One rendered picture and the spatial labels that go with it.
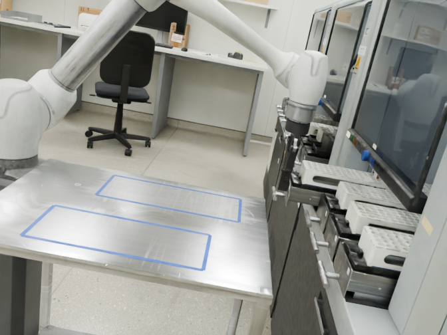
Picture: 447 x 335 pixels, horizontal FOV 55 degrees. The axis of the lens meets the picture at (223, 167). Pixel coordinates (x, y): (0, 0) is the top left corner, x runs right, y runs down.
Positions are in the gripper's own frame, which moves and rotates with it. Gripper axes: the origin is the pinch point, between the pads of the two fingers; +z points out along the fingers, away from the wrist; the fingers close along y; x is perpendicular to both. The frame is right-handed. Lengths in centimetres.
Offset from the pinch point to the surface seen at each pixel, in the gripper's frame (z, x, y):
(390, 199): -6.6, -28.0, -18.0
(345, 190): -6.6, -14.9, -18.0
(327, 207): -0.3, -11.5, -17.5
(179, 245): -2, 26, -58
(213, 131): 76, 42, 350
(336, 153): -6.7, -20.0, 23.0
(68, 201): -2, 52, -49
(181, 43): -15, 90, 324
